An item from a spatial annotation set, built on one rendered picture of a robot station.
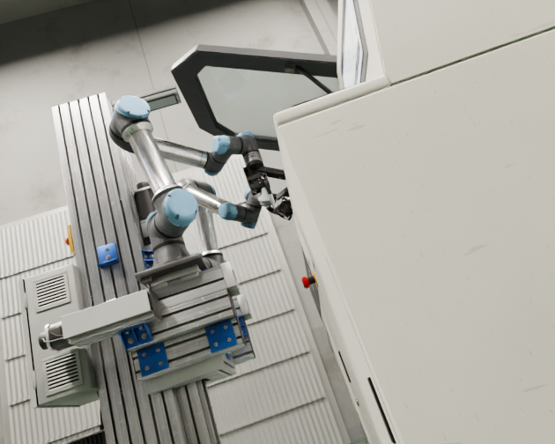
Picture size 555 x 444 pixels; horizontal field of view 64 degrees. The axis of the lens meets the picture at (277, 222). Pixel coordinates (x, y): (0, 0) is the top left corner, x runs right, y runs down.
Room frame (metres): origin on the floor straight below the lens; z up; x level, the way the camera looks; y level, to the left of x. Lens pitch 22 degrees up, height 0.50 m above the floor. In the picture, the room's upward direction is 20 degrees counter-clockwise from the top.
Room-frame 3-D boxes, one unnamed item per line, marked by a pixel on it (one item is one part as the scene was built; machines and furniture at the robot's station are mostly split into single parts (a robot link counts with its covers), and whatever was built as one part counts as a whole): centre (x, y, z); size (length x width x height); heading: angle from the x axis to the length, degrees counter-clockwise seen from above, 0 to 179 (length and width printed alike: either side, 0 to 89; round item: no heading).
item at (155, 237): (1.46, 0.40, 1.20); 0.13 x 0.12 x 0.14; 38
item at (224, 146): (1.56, 0.10, 1.51); 0.11 x 0.11 x 0.08; 38
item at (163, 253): (1.47, 0.40, 1.09); 0.15 x 0.15 x 0.10
